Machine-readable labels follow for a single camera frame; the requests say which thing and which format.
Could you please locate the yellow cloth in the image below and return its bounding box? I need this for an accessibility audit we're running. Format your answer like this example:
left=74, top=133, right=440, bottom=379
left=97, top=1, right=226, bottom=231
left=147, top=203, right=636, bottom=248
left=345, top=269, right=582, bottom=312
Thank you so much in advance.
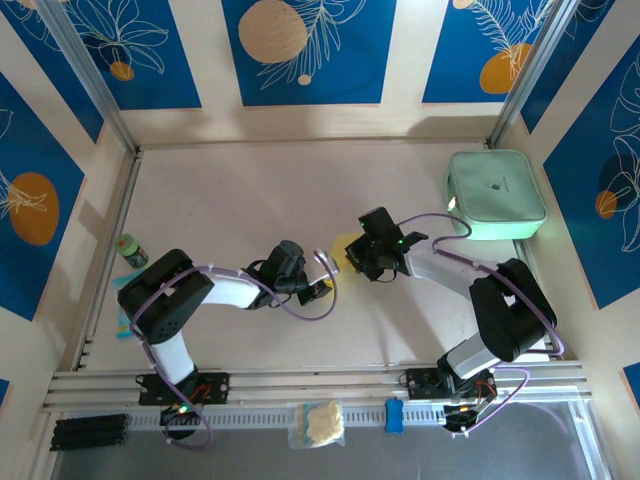
left=330, top=233, right=354, bottom=275

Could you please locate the clear bag of yellow snacks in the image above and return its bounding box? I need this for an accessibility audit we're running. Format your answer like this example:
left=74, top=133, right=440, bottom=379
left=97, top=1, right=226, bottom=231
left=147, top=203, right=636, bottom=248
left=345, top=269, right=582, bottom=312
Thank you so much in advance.
left=287, top=398, right=347, bottom=450

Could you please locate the mint green zip case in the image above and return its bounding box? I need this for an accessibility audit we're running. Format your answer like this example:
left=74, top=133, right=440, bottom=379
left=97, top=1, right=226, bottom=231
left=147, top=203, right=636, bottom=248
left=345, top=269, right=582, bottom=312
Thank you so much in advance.
left=444, top=148, right=550, bottom=241

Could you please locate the blue rectangular block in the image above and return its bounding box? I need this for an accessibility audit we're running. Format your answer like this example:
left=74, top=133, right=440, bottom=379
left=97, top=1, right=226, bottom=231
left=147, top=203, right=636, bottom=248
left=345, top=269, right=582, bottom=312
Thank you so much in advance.
left=384, top=397, right=405, bottom=434

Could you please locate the small jar with green lid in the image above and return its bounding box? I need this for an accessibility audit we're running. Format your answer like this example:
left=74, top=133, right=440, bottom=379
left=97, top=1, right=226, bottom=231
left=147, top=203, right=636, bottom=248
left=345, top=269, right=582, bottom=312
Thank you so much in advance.
left=114, top=233, right=150, bottom=269

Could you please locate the blue snack packet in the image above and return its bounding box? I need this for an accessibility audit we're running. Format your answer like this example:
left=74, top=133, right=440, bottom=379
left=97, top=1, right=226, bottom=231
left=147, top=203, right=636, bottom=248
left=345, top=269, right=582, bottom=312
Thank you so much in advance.
left=112, top=275, right=136, bottom=340

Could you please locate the black controller board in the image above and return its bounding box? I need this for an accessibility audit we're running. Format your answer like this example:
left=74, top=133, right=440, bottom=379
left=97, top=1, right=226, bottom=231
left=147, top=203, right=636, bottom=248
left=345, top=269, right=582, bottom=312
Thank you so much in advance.
left=159, top=403, right=202, bottom=441
left=442, top=397, right=501, bottom=439

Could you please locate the black ribbed block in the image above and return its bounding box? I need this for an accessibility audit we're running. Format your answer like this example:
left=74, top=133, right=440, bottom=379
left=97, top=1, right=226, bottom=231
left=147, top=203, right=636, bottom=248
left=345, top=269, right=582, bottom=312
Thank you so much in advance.
left=49, top=412, right=130, bottom=453

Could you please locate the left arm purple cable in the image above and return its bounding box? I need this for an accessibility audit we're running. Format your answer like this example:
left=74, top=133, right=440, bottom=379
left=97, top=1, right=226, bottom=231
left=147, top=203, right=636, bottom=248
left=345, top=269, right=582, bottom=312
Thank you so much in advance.
left=128, top=248, right=337, bottom=450

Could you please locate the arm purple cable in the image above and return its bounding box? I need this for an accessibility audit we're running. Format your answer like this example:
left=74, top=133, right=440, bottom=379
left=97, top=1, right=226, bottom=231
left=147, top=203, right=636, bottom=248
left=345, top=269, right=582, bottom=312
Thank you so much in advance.
left=128, top=248, right=337, bottom=450
left=397, top=213, right=569, bottom=436

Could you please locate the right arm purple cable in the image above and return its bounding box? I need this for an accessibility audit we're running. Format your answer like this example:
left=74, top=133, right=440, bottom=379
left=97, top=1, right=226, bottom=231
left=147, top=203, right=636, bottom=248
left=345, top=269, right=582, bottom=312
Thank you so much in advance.
left=397, top=213, right=569, bottom=436

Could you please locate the aluminium front frame rail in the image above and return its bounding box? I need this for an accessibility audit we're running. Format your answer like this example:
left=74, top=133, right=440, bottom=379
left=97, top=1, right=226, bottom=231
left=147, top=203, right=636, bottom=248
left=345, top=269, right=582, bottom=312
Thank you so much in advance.
left=42, top=362, right=594, bottom=416

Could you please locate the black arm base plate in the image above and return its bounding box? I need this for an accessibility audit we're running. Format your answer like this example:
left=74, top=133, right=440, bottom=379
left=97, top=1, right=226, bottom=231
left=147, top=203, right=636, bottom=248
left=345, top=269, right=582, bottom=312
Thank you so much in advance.
left=137, top=372, right=231, bottom=406
left=399, top=367, right=496, bottom=401

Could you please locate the grey slotted cable duct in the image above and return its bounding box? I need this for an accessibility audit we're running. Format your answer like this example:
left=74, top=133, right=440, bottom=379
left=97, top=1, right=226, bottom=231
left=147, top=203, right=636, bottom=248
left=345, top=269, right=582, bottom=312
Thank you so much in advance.
left=124, top=403, right=451, bottom=432

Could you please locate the aluminium side rail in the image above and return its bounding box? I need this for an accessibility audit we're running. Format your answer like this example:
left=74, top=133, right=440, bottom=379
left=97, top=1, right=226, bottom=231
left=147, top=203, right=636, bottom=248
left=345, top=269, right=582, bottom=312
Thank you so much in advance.
left=514, top=239, right=561, bottom=361
left=74, top=149, right=144, bottom=371

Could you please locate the blue floral wall panel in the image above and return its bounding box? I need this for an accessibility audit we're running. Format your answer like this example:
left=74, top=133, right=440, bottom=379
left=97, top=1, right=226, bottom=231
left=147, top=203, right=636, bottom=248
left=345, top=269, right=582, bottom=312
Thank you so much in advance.
left=542, top=47, right=640, bottom=311
left=0, top=0, right=106, bottom=146
left=421, top=0, right=556, bottom=105
left=64, top=0, right=204, bottom=112
left=221, top=0, right=399, bottom=108
left=0, top=72, right=86, bottom=323
left=519, top=0, right=640, bottom=136

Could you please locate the aluminium frame post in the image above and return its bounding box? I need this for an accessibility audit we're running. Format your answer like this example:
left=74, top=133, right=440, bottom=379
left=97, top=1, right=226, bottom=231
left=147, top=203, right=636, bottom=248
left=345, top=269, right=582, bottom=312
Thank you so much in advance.
left=37, top=0, right=139, bottom=154
left=487, top=0, right=584, bottom=149

